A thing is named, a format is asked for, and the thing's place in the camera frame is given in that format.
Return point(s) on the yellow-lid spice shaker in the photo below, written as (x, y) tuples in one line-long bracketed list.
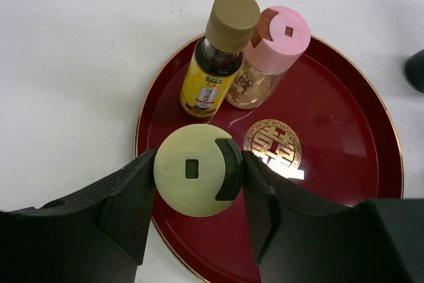
[(197, 170)]

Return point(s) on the round red lacquer tray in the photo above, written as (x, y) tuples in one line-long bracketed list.
[(324, 128)]

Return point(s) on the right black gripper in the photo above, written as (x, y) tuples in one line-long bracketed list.
[(414, 71)]

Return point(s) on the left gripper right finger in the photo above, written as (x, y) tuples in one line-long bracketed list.
[(297, 236)]

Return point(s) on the pink-lid spice shaker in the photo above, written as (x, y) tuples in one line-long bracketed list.
[(280, 38)]

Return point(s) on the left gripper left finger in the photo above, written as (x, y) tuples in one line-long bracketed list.
[(96, 234)]

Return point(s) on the small yellow-label oil bottle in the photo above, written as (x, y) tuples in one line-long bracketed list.
[(218, 56)]

